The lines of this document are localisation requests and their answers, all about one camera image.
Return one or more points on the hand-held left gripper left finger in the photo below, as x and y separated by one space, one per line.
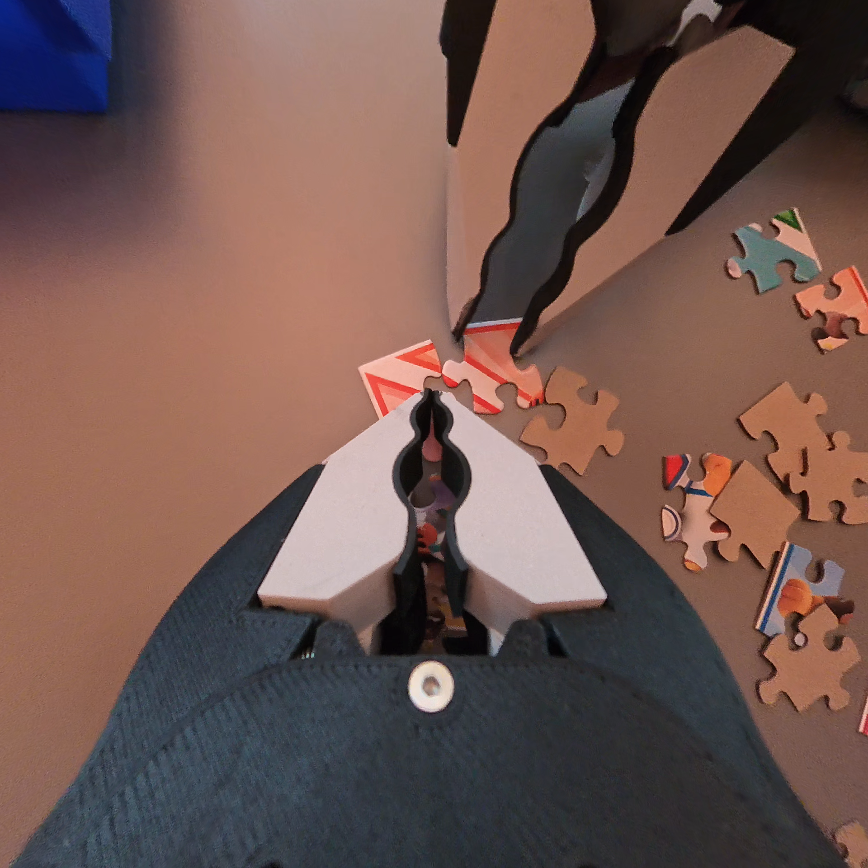
339 536

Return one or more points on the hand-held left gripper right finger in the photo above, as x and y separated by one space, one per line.
529 536

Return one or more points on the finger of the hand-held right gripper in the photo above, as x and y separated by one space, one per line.
692 135
515 68

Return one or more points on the plain brown puzzle piece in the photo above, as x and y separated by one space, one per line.
583 427
834 481
853 844
786 420
807 671
753 515

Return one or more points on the plain teal puzzle piece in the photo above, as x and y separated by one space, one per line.
766 258

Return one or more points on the red pink striped puzzle piece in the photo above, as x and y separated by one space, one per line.
397 380

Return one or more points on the deep orange edge puzzle piece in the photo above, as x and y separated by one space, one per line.
488 373

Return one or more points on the white orange blue puzzle piece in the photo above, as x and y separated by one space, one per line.
692 522

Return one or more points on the pink red edge puzzle piece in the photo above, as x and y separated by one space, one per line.
841 298

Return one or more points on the blue orange dog puzzle piece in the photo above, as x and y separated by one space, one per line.
786 590

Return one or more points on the blue plastic bin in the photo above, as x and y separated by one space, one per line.
47 54

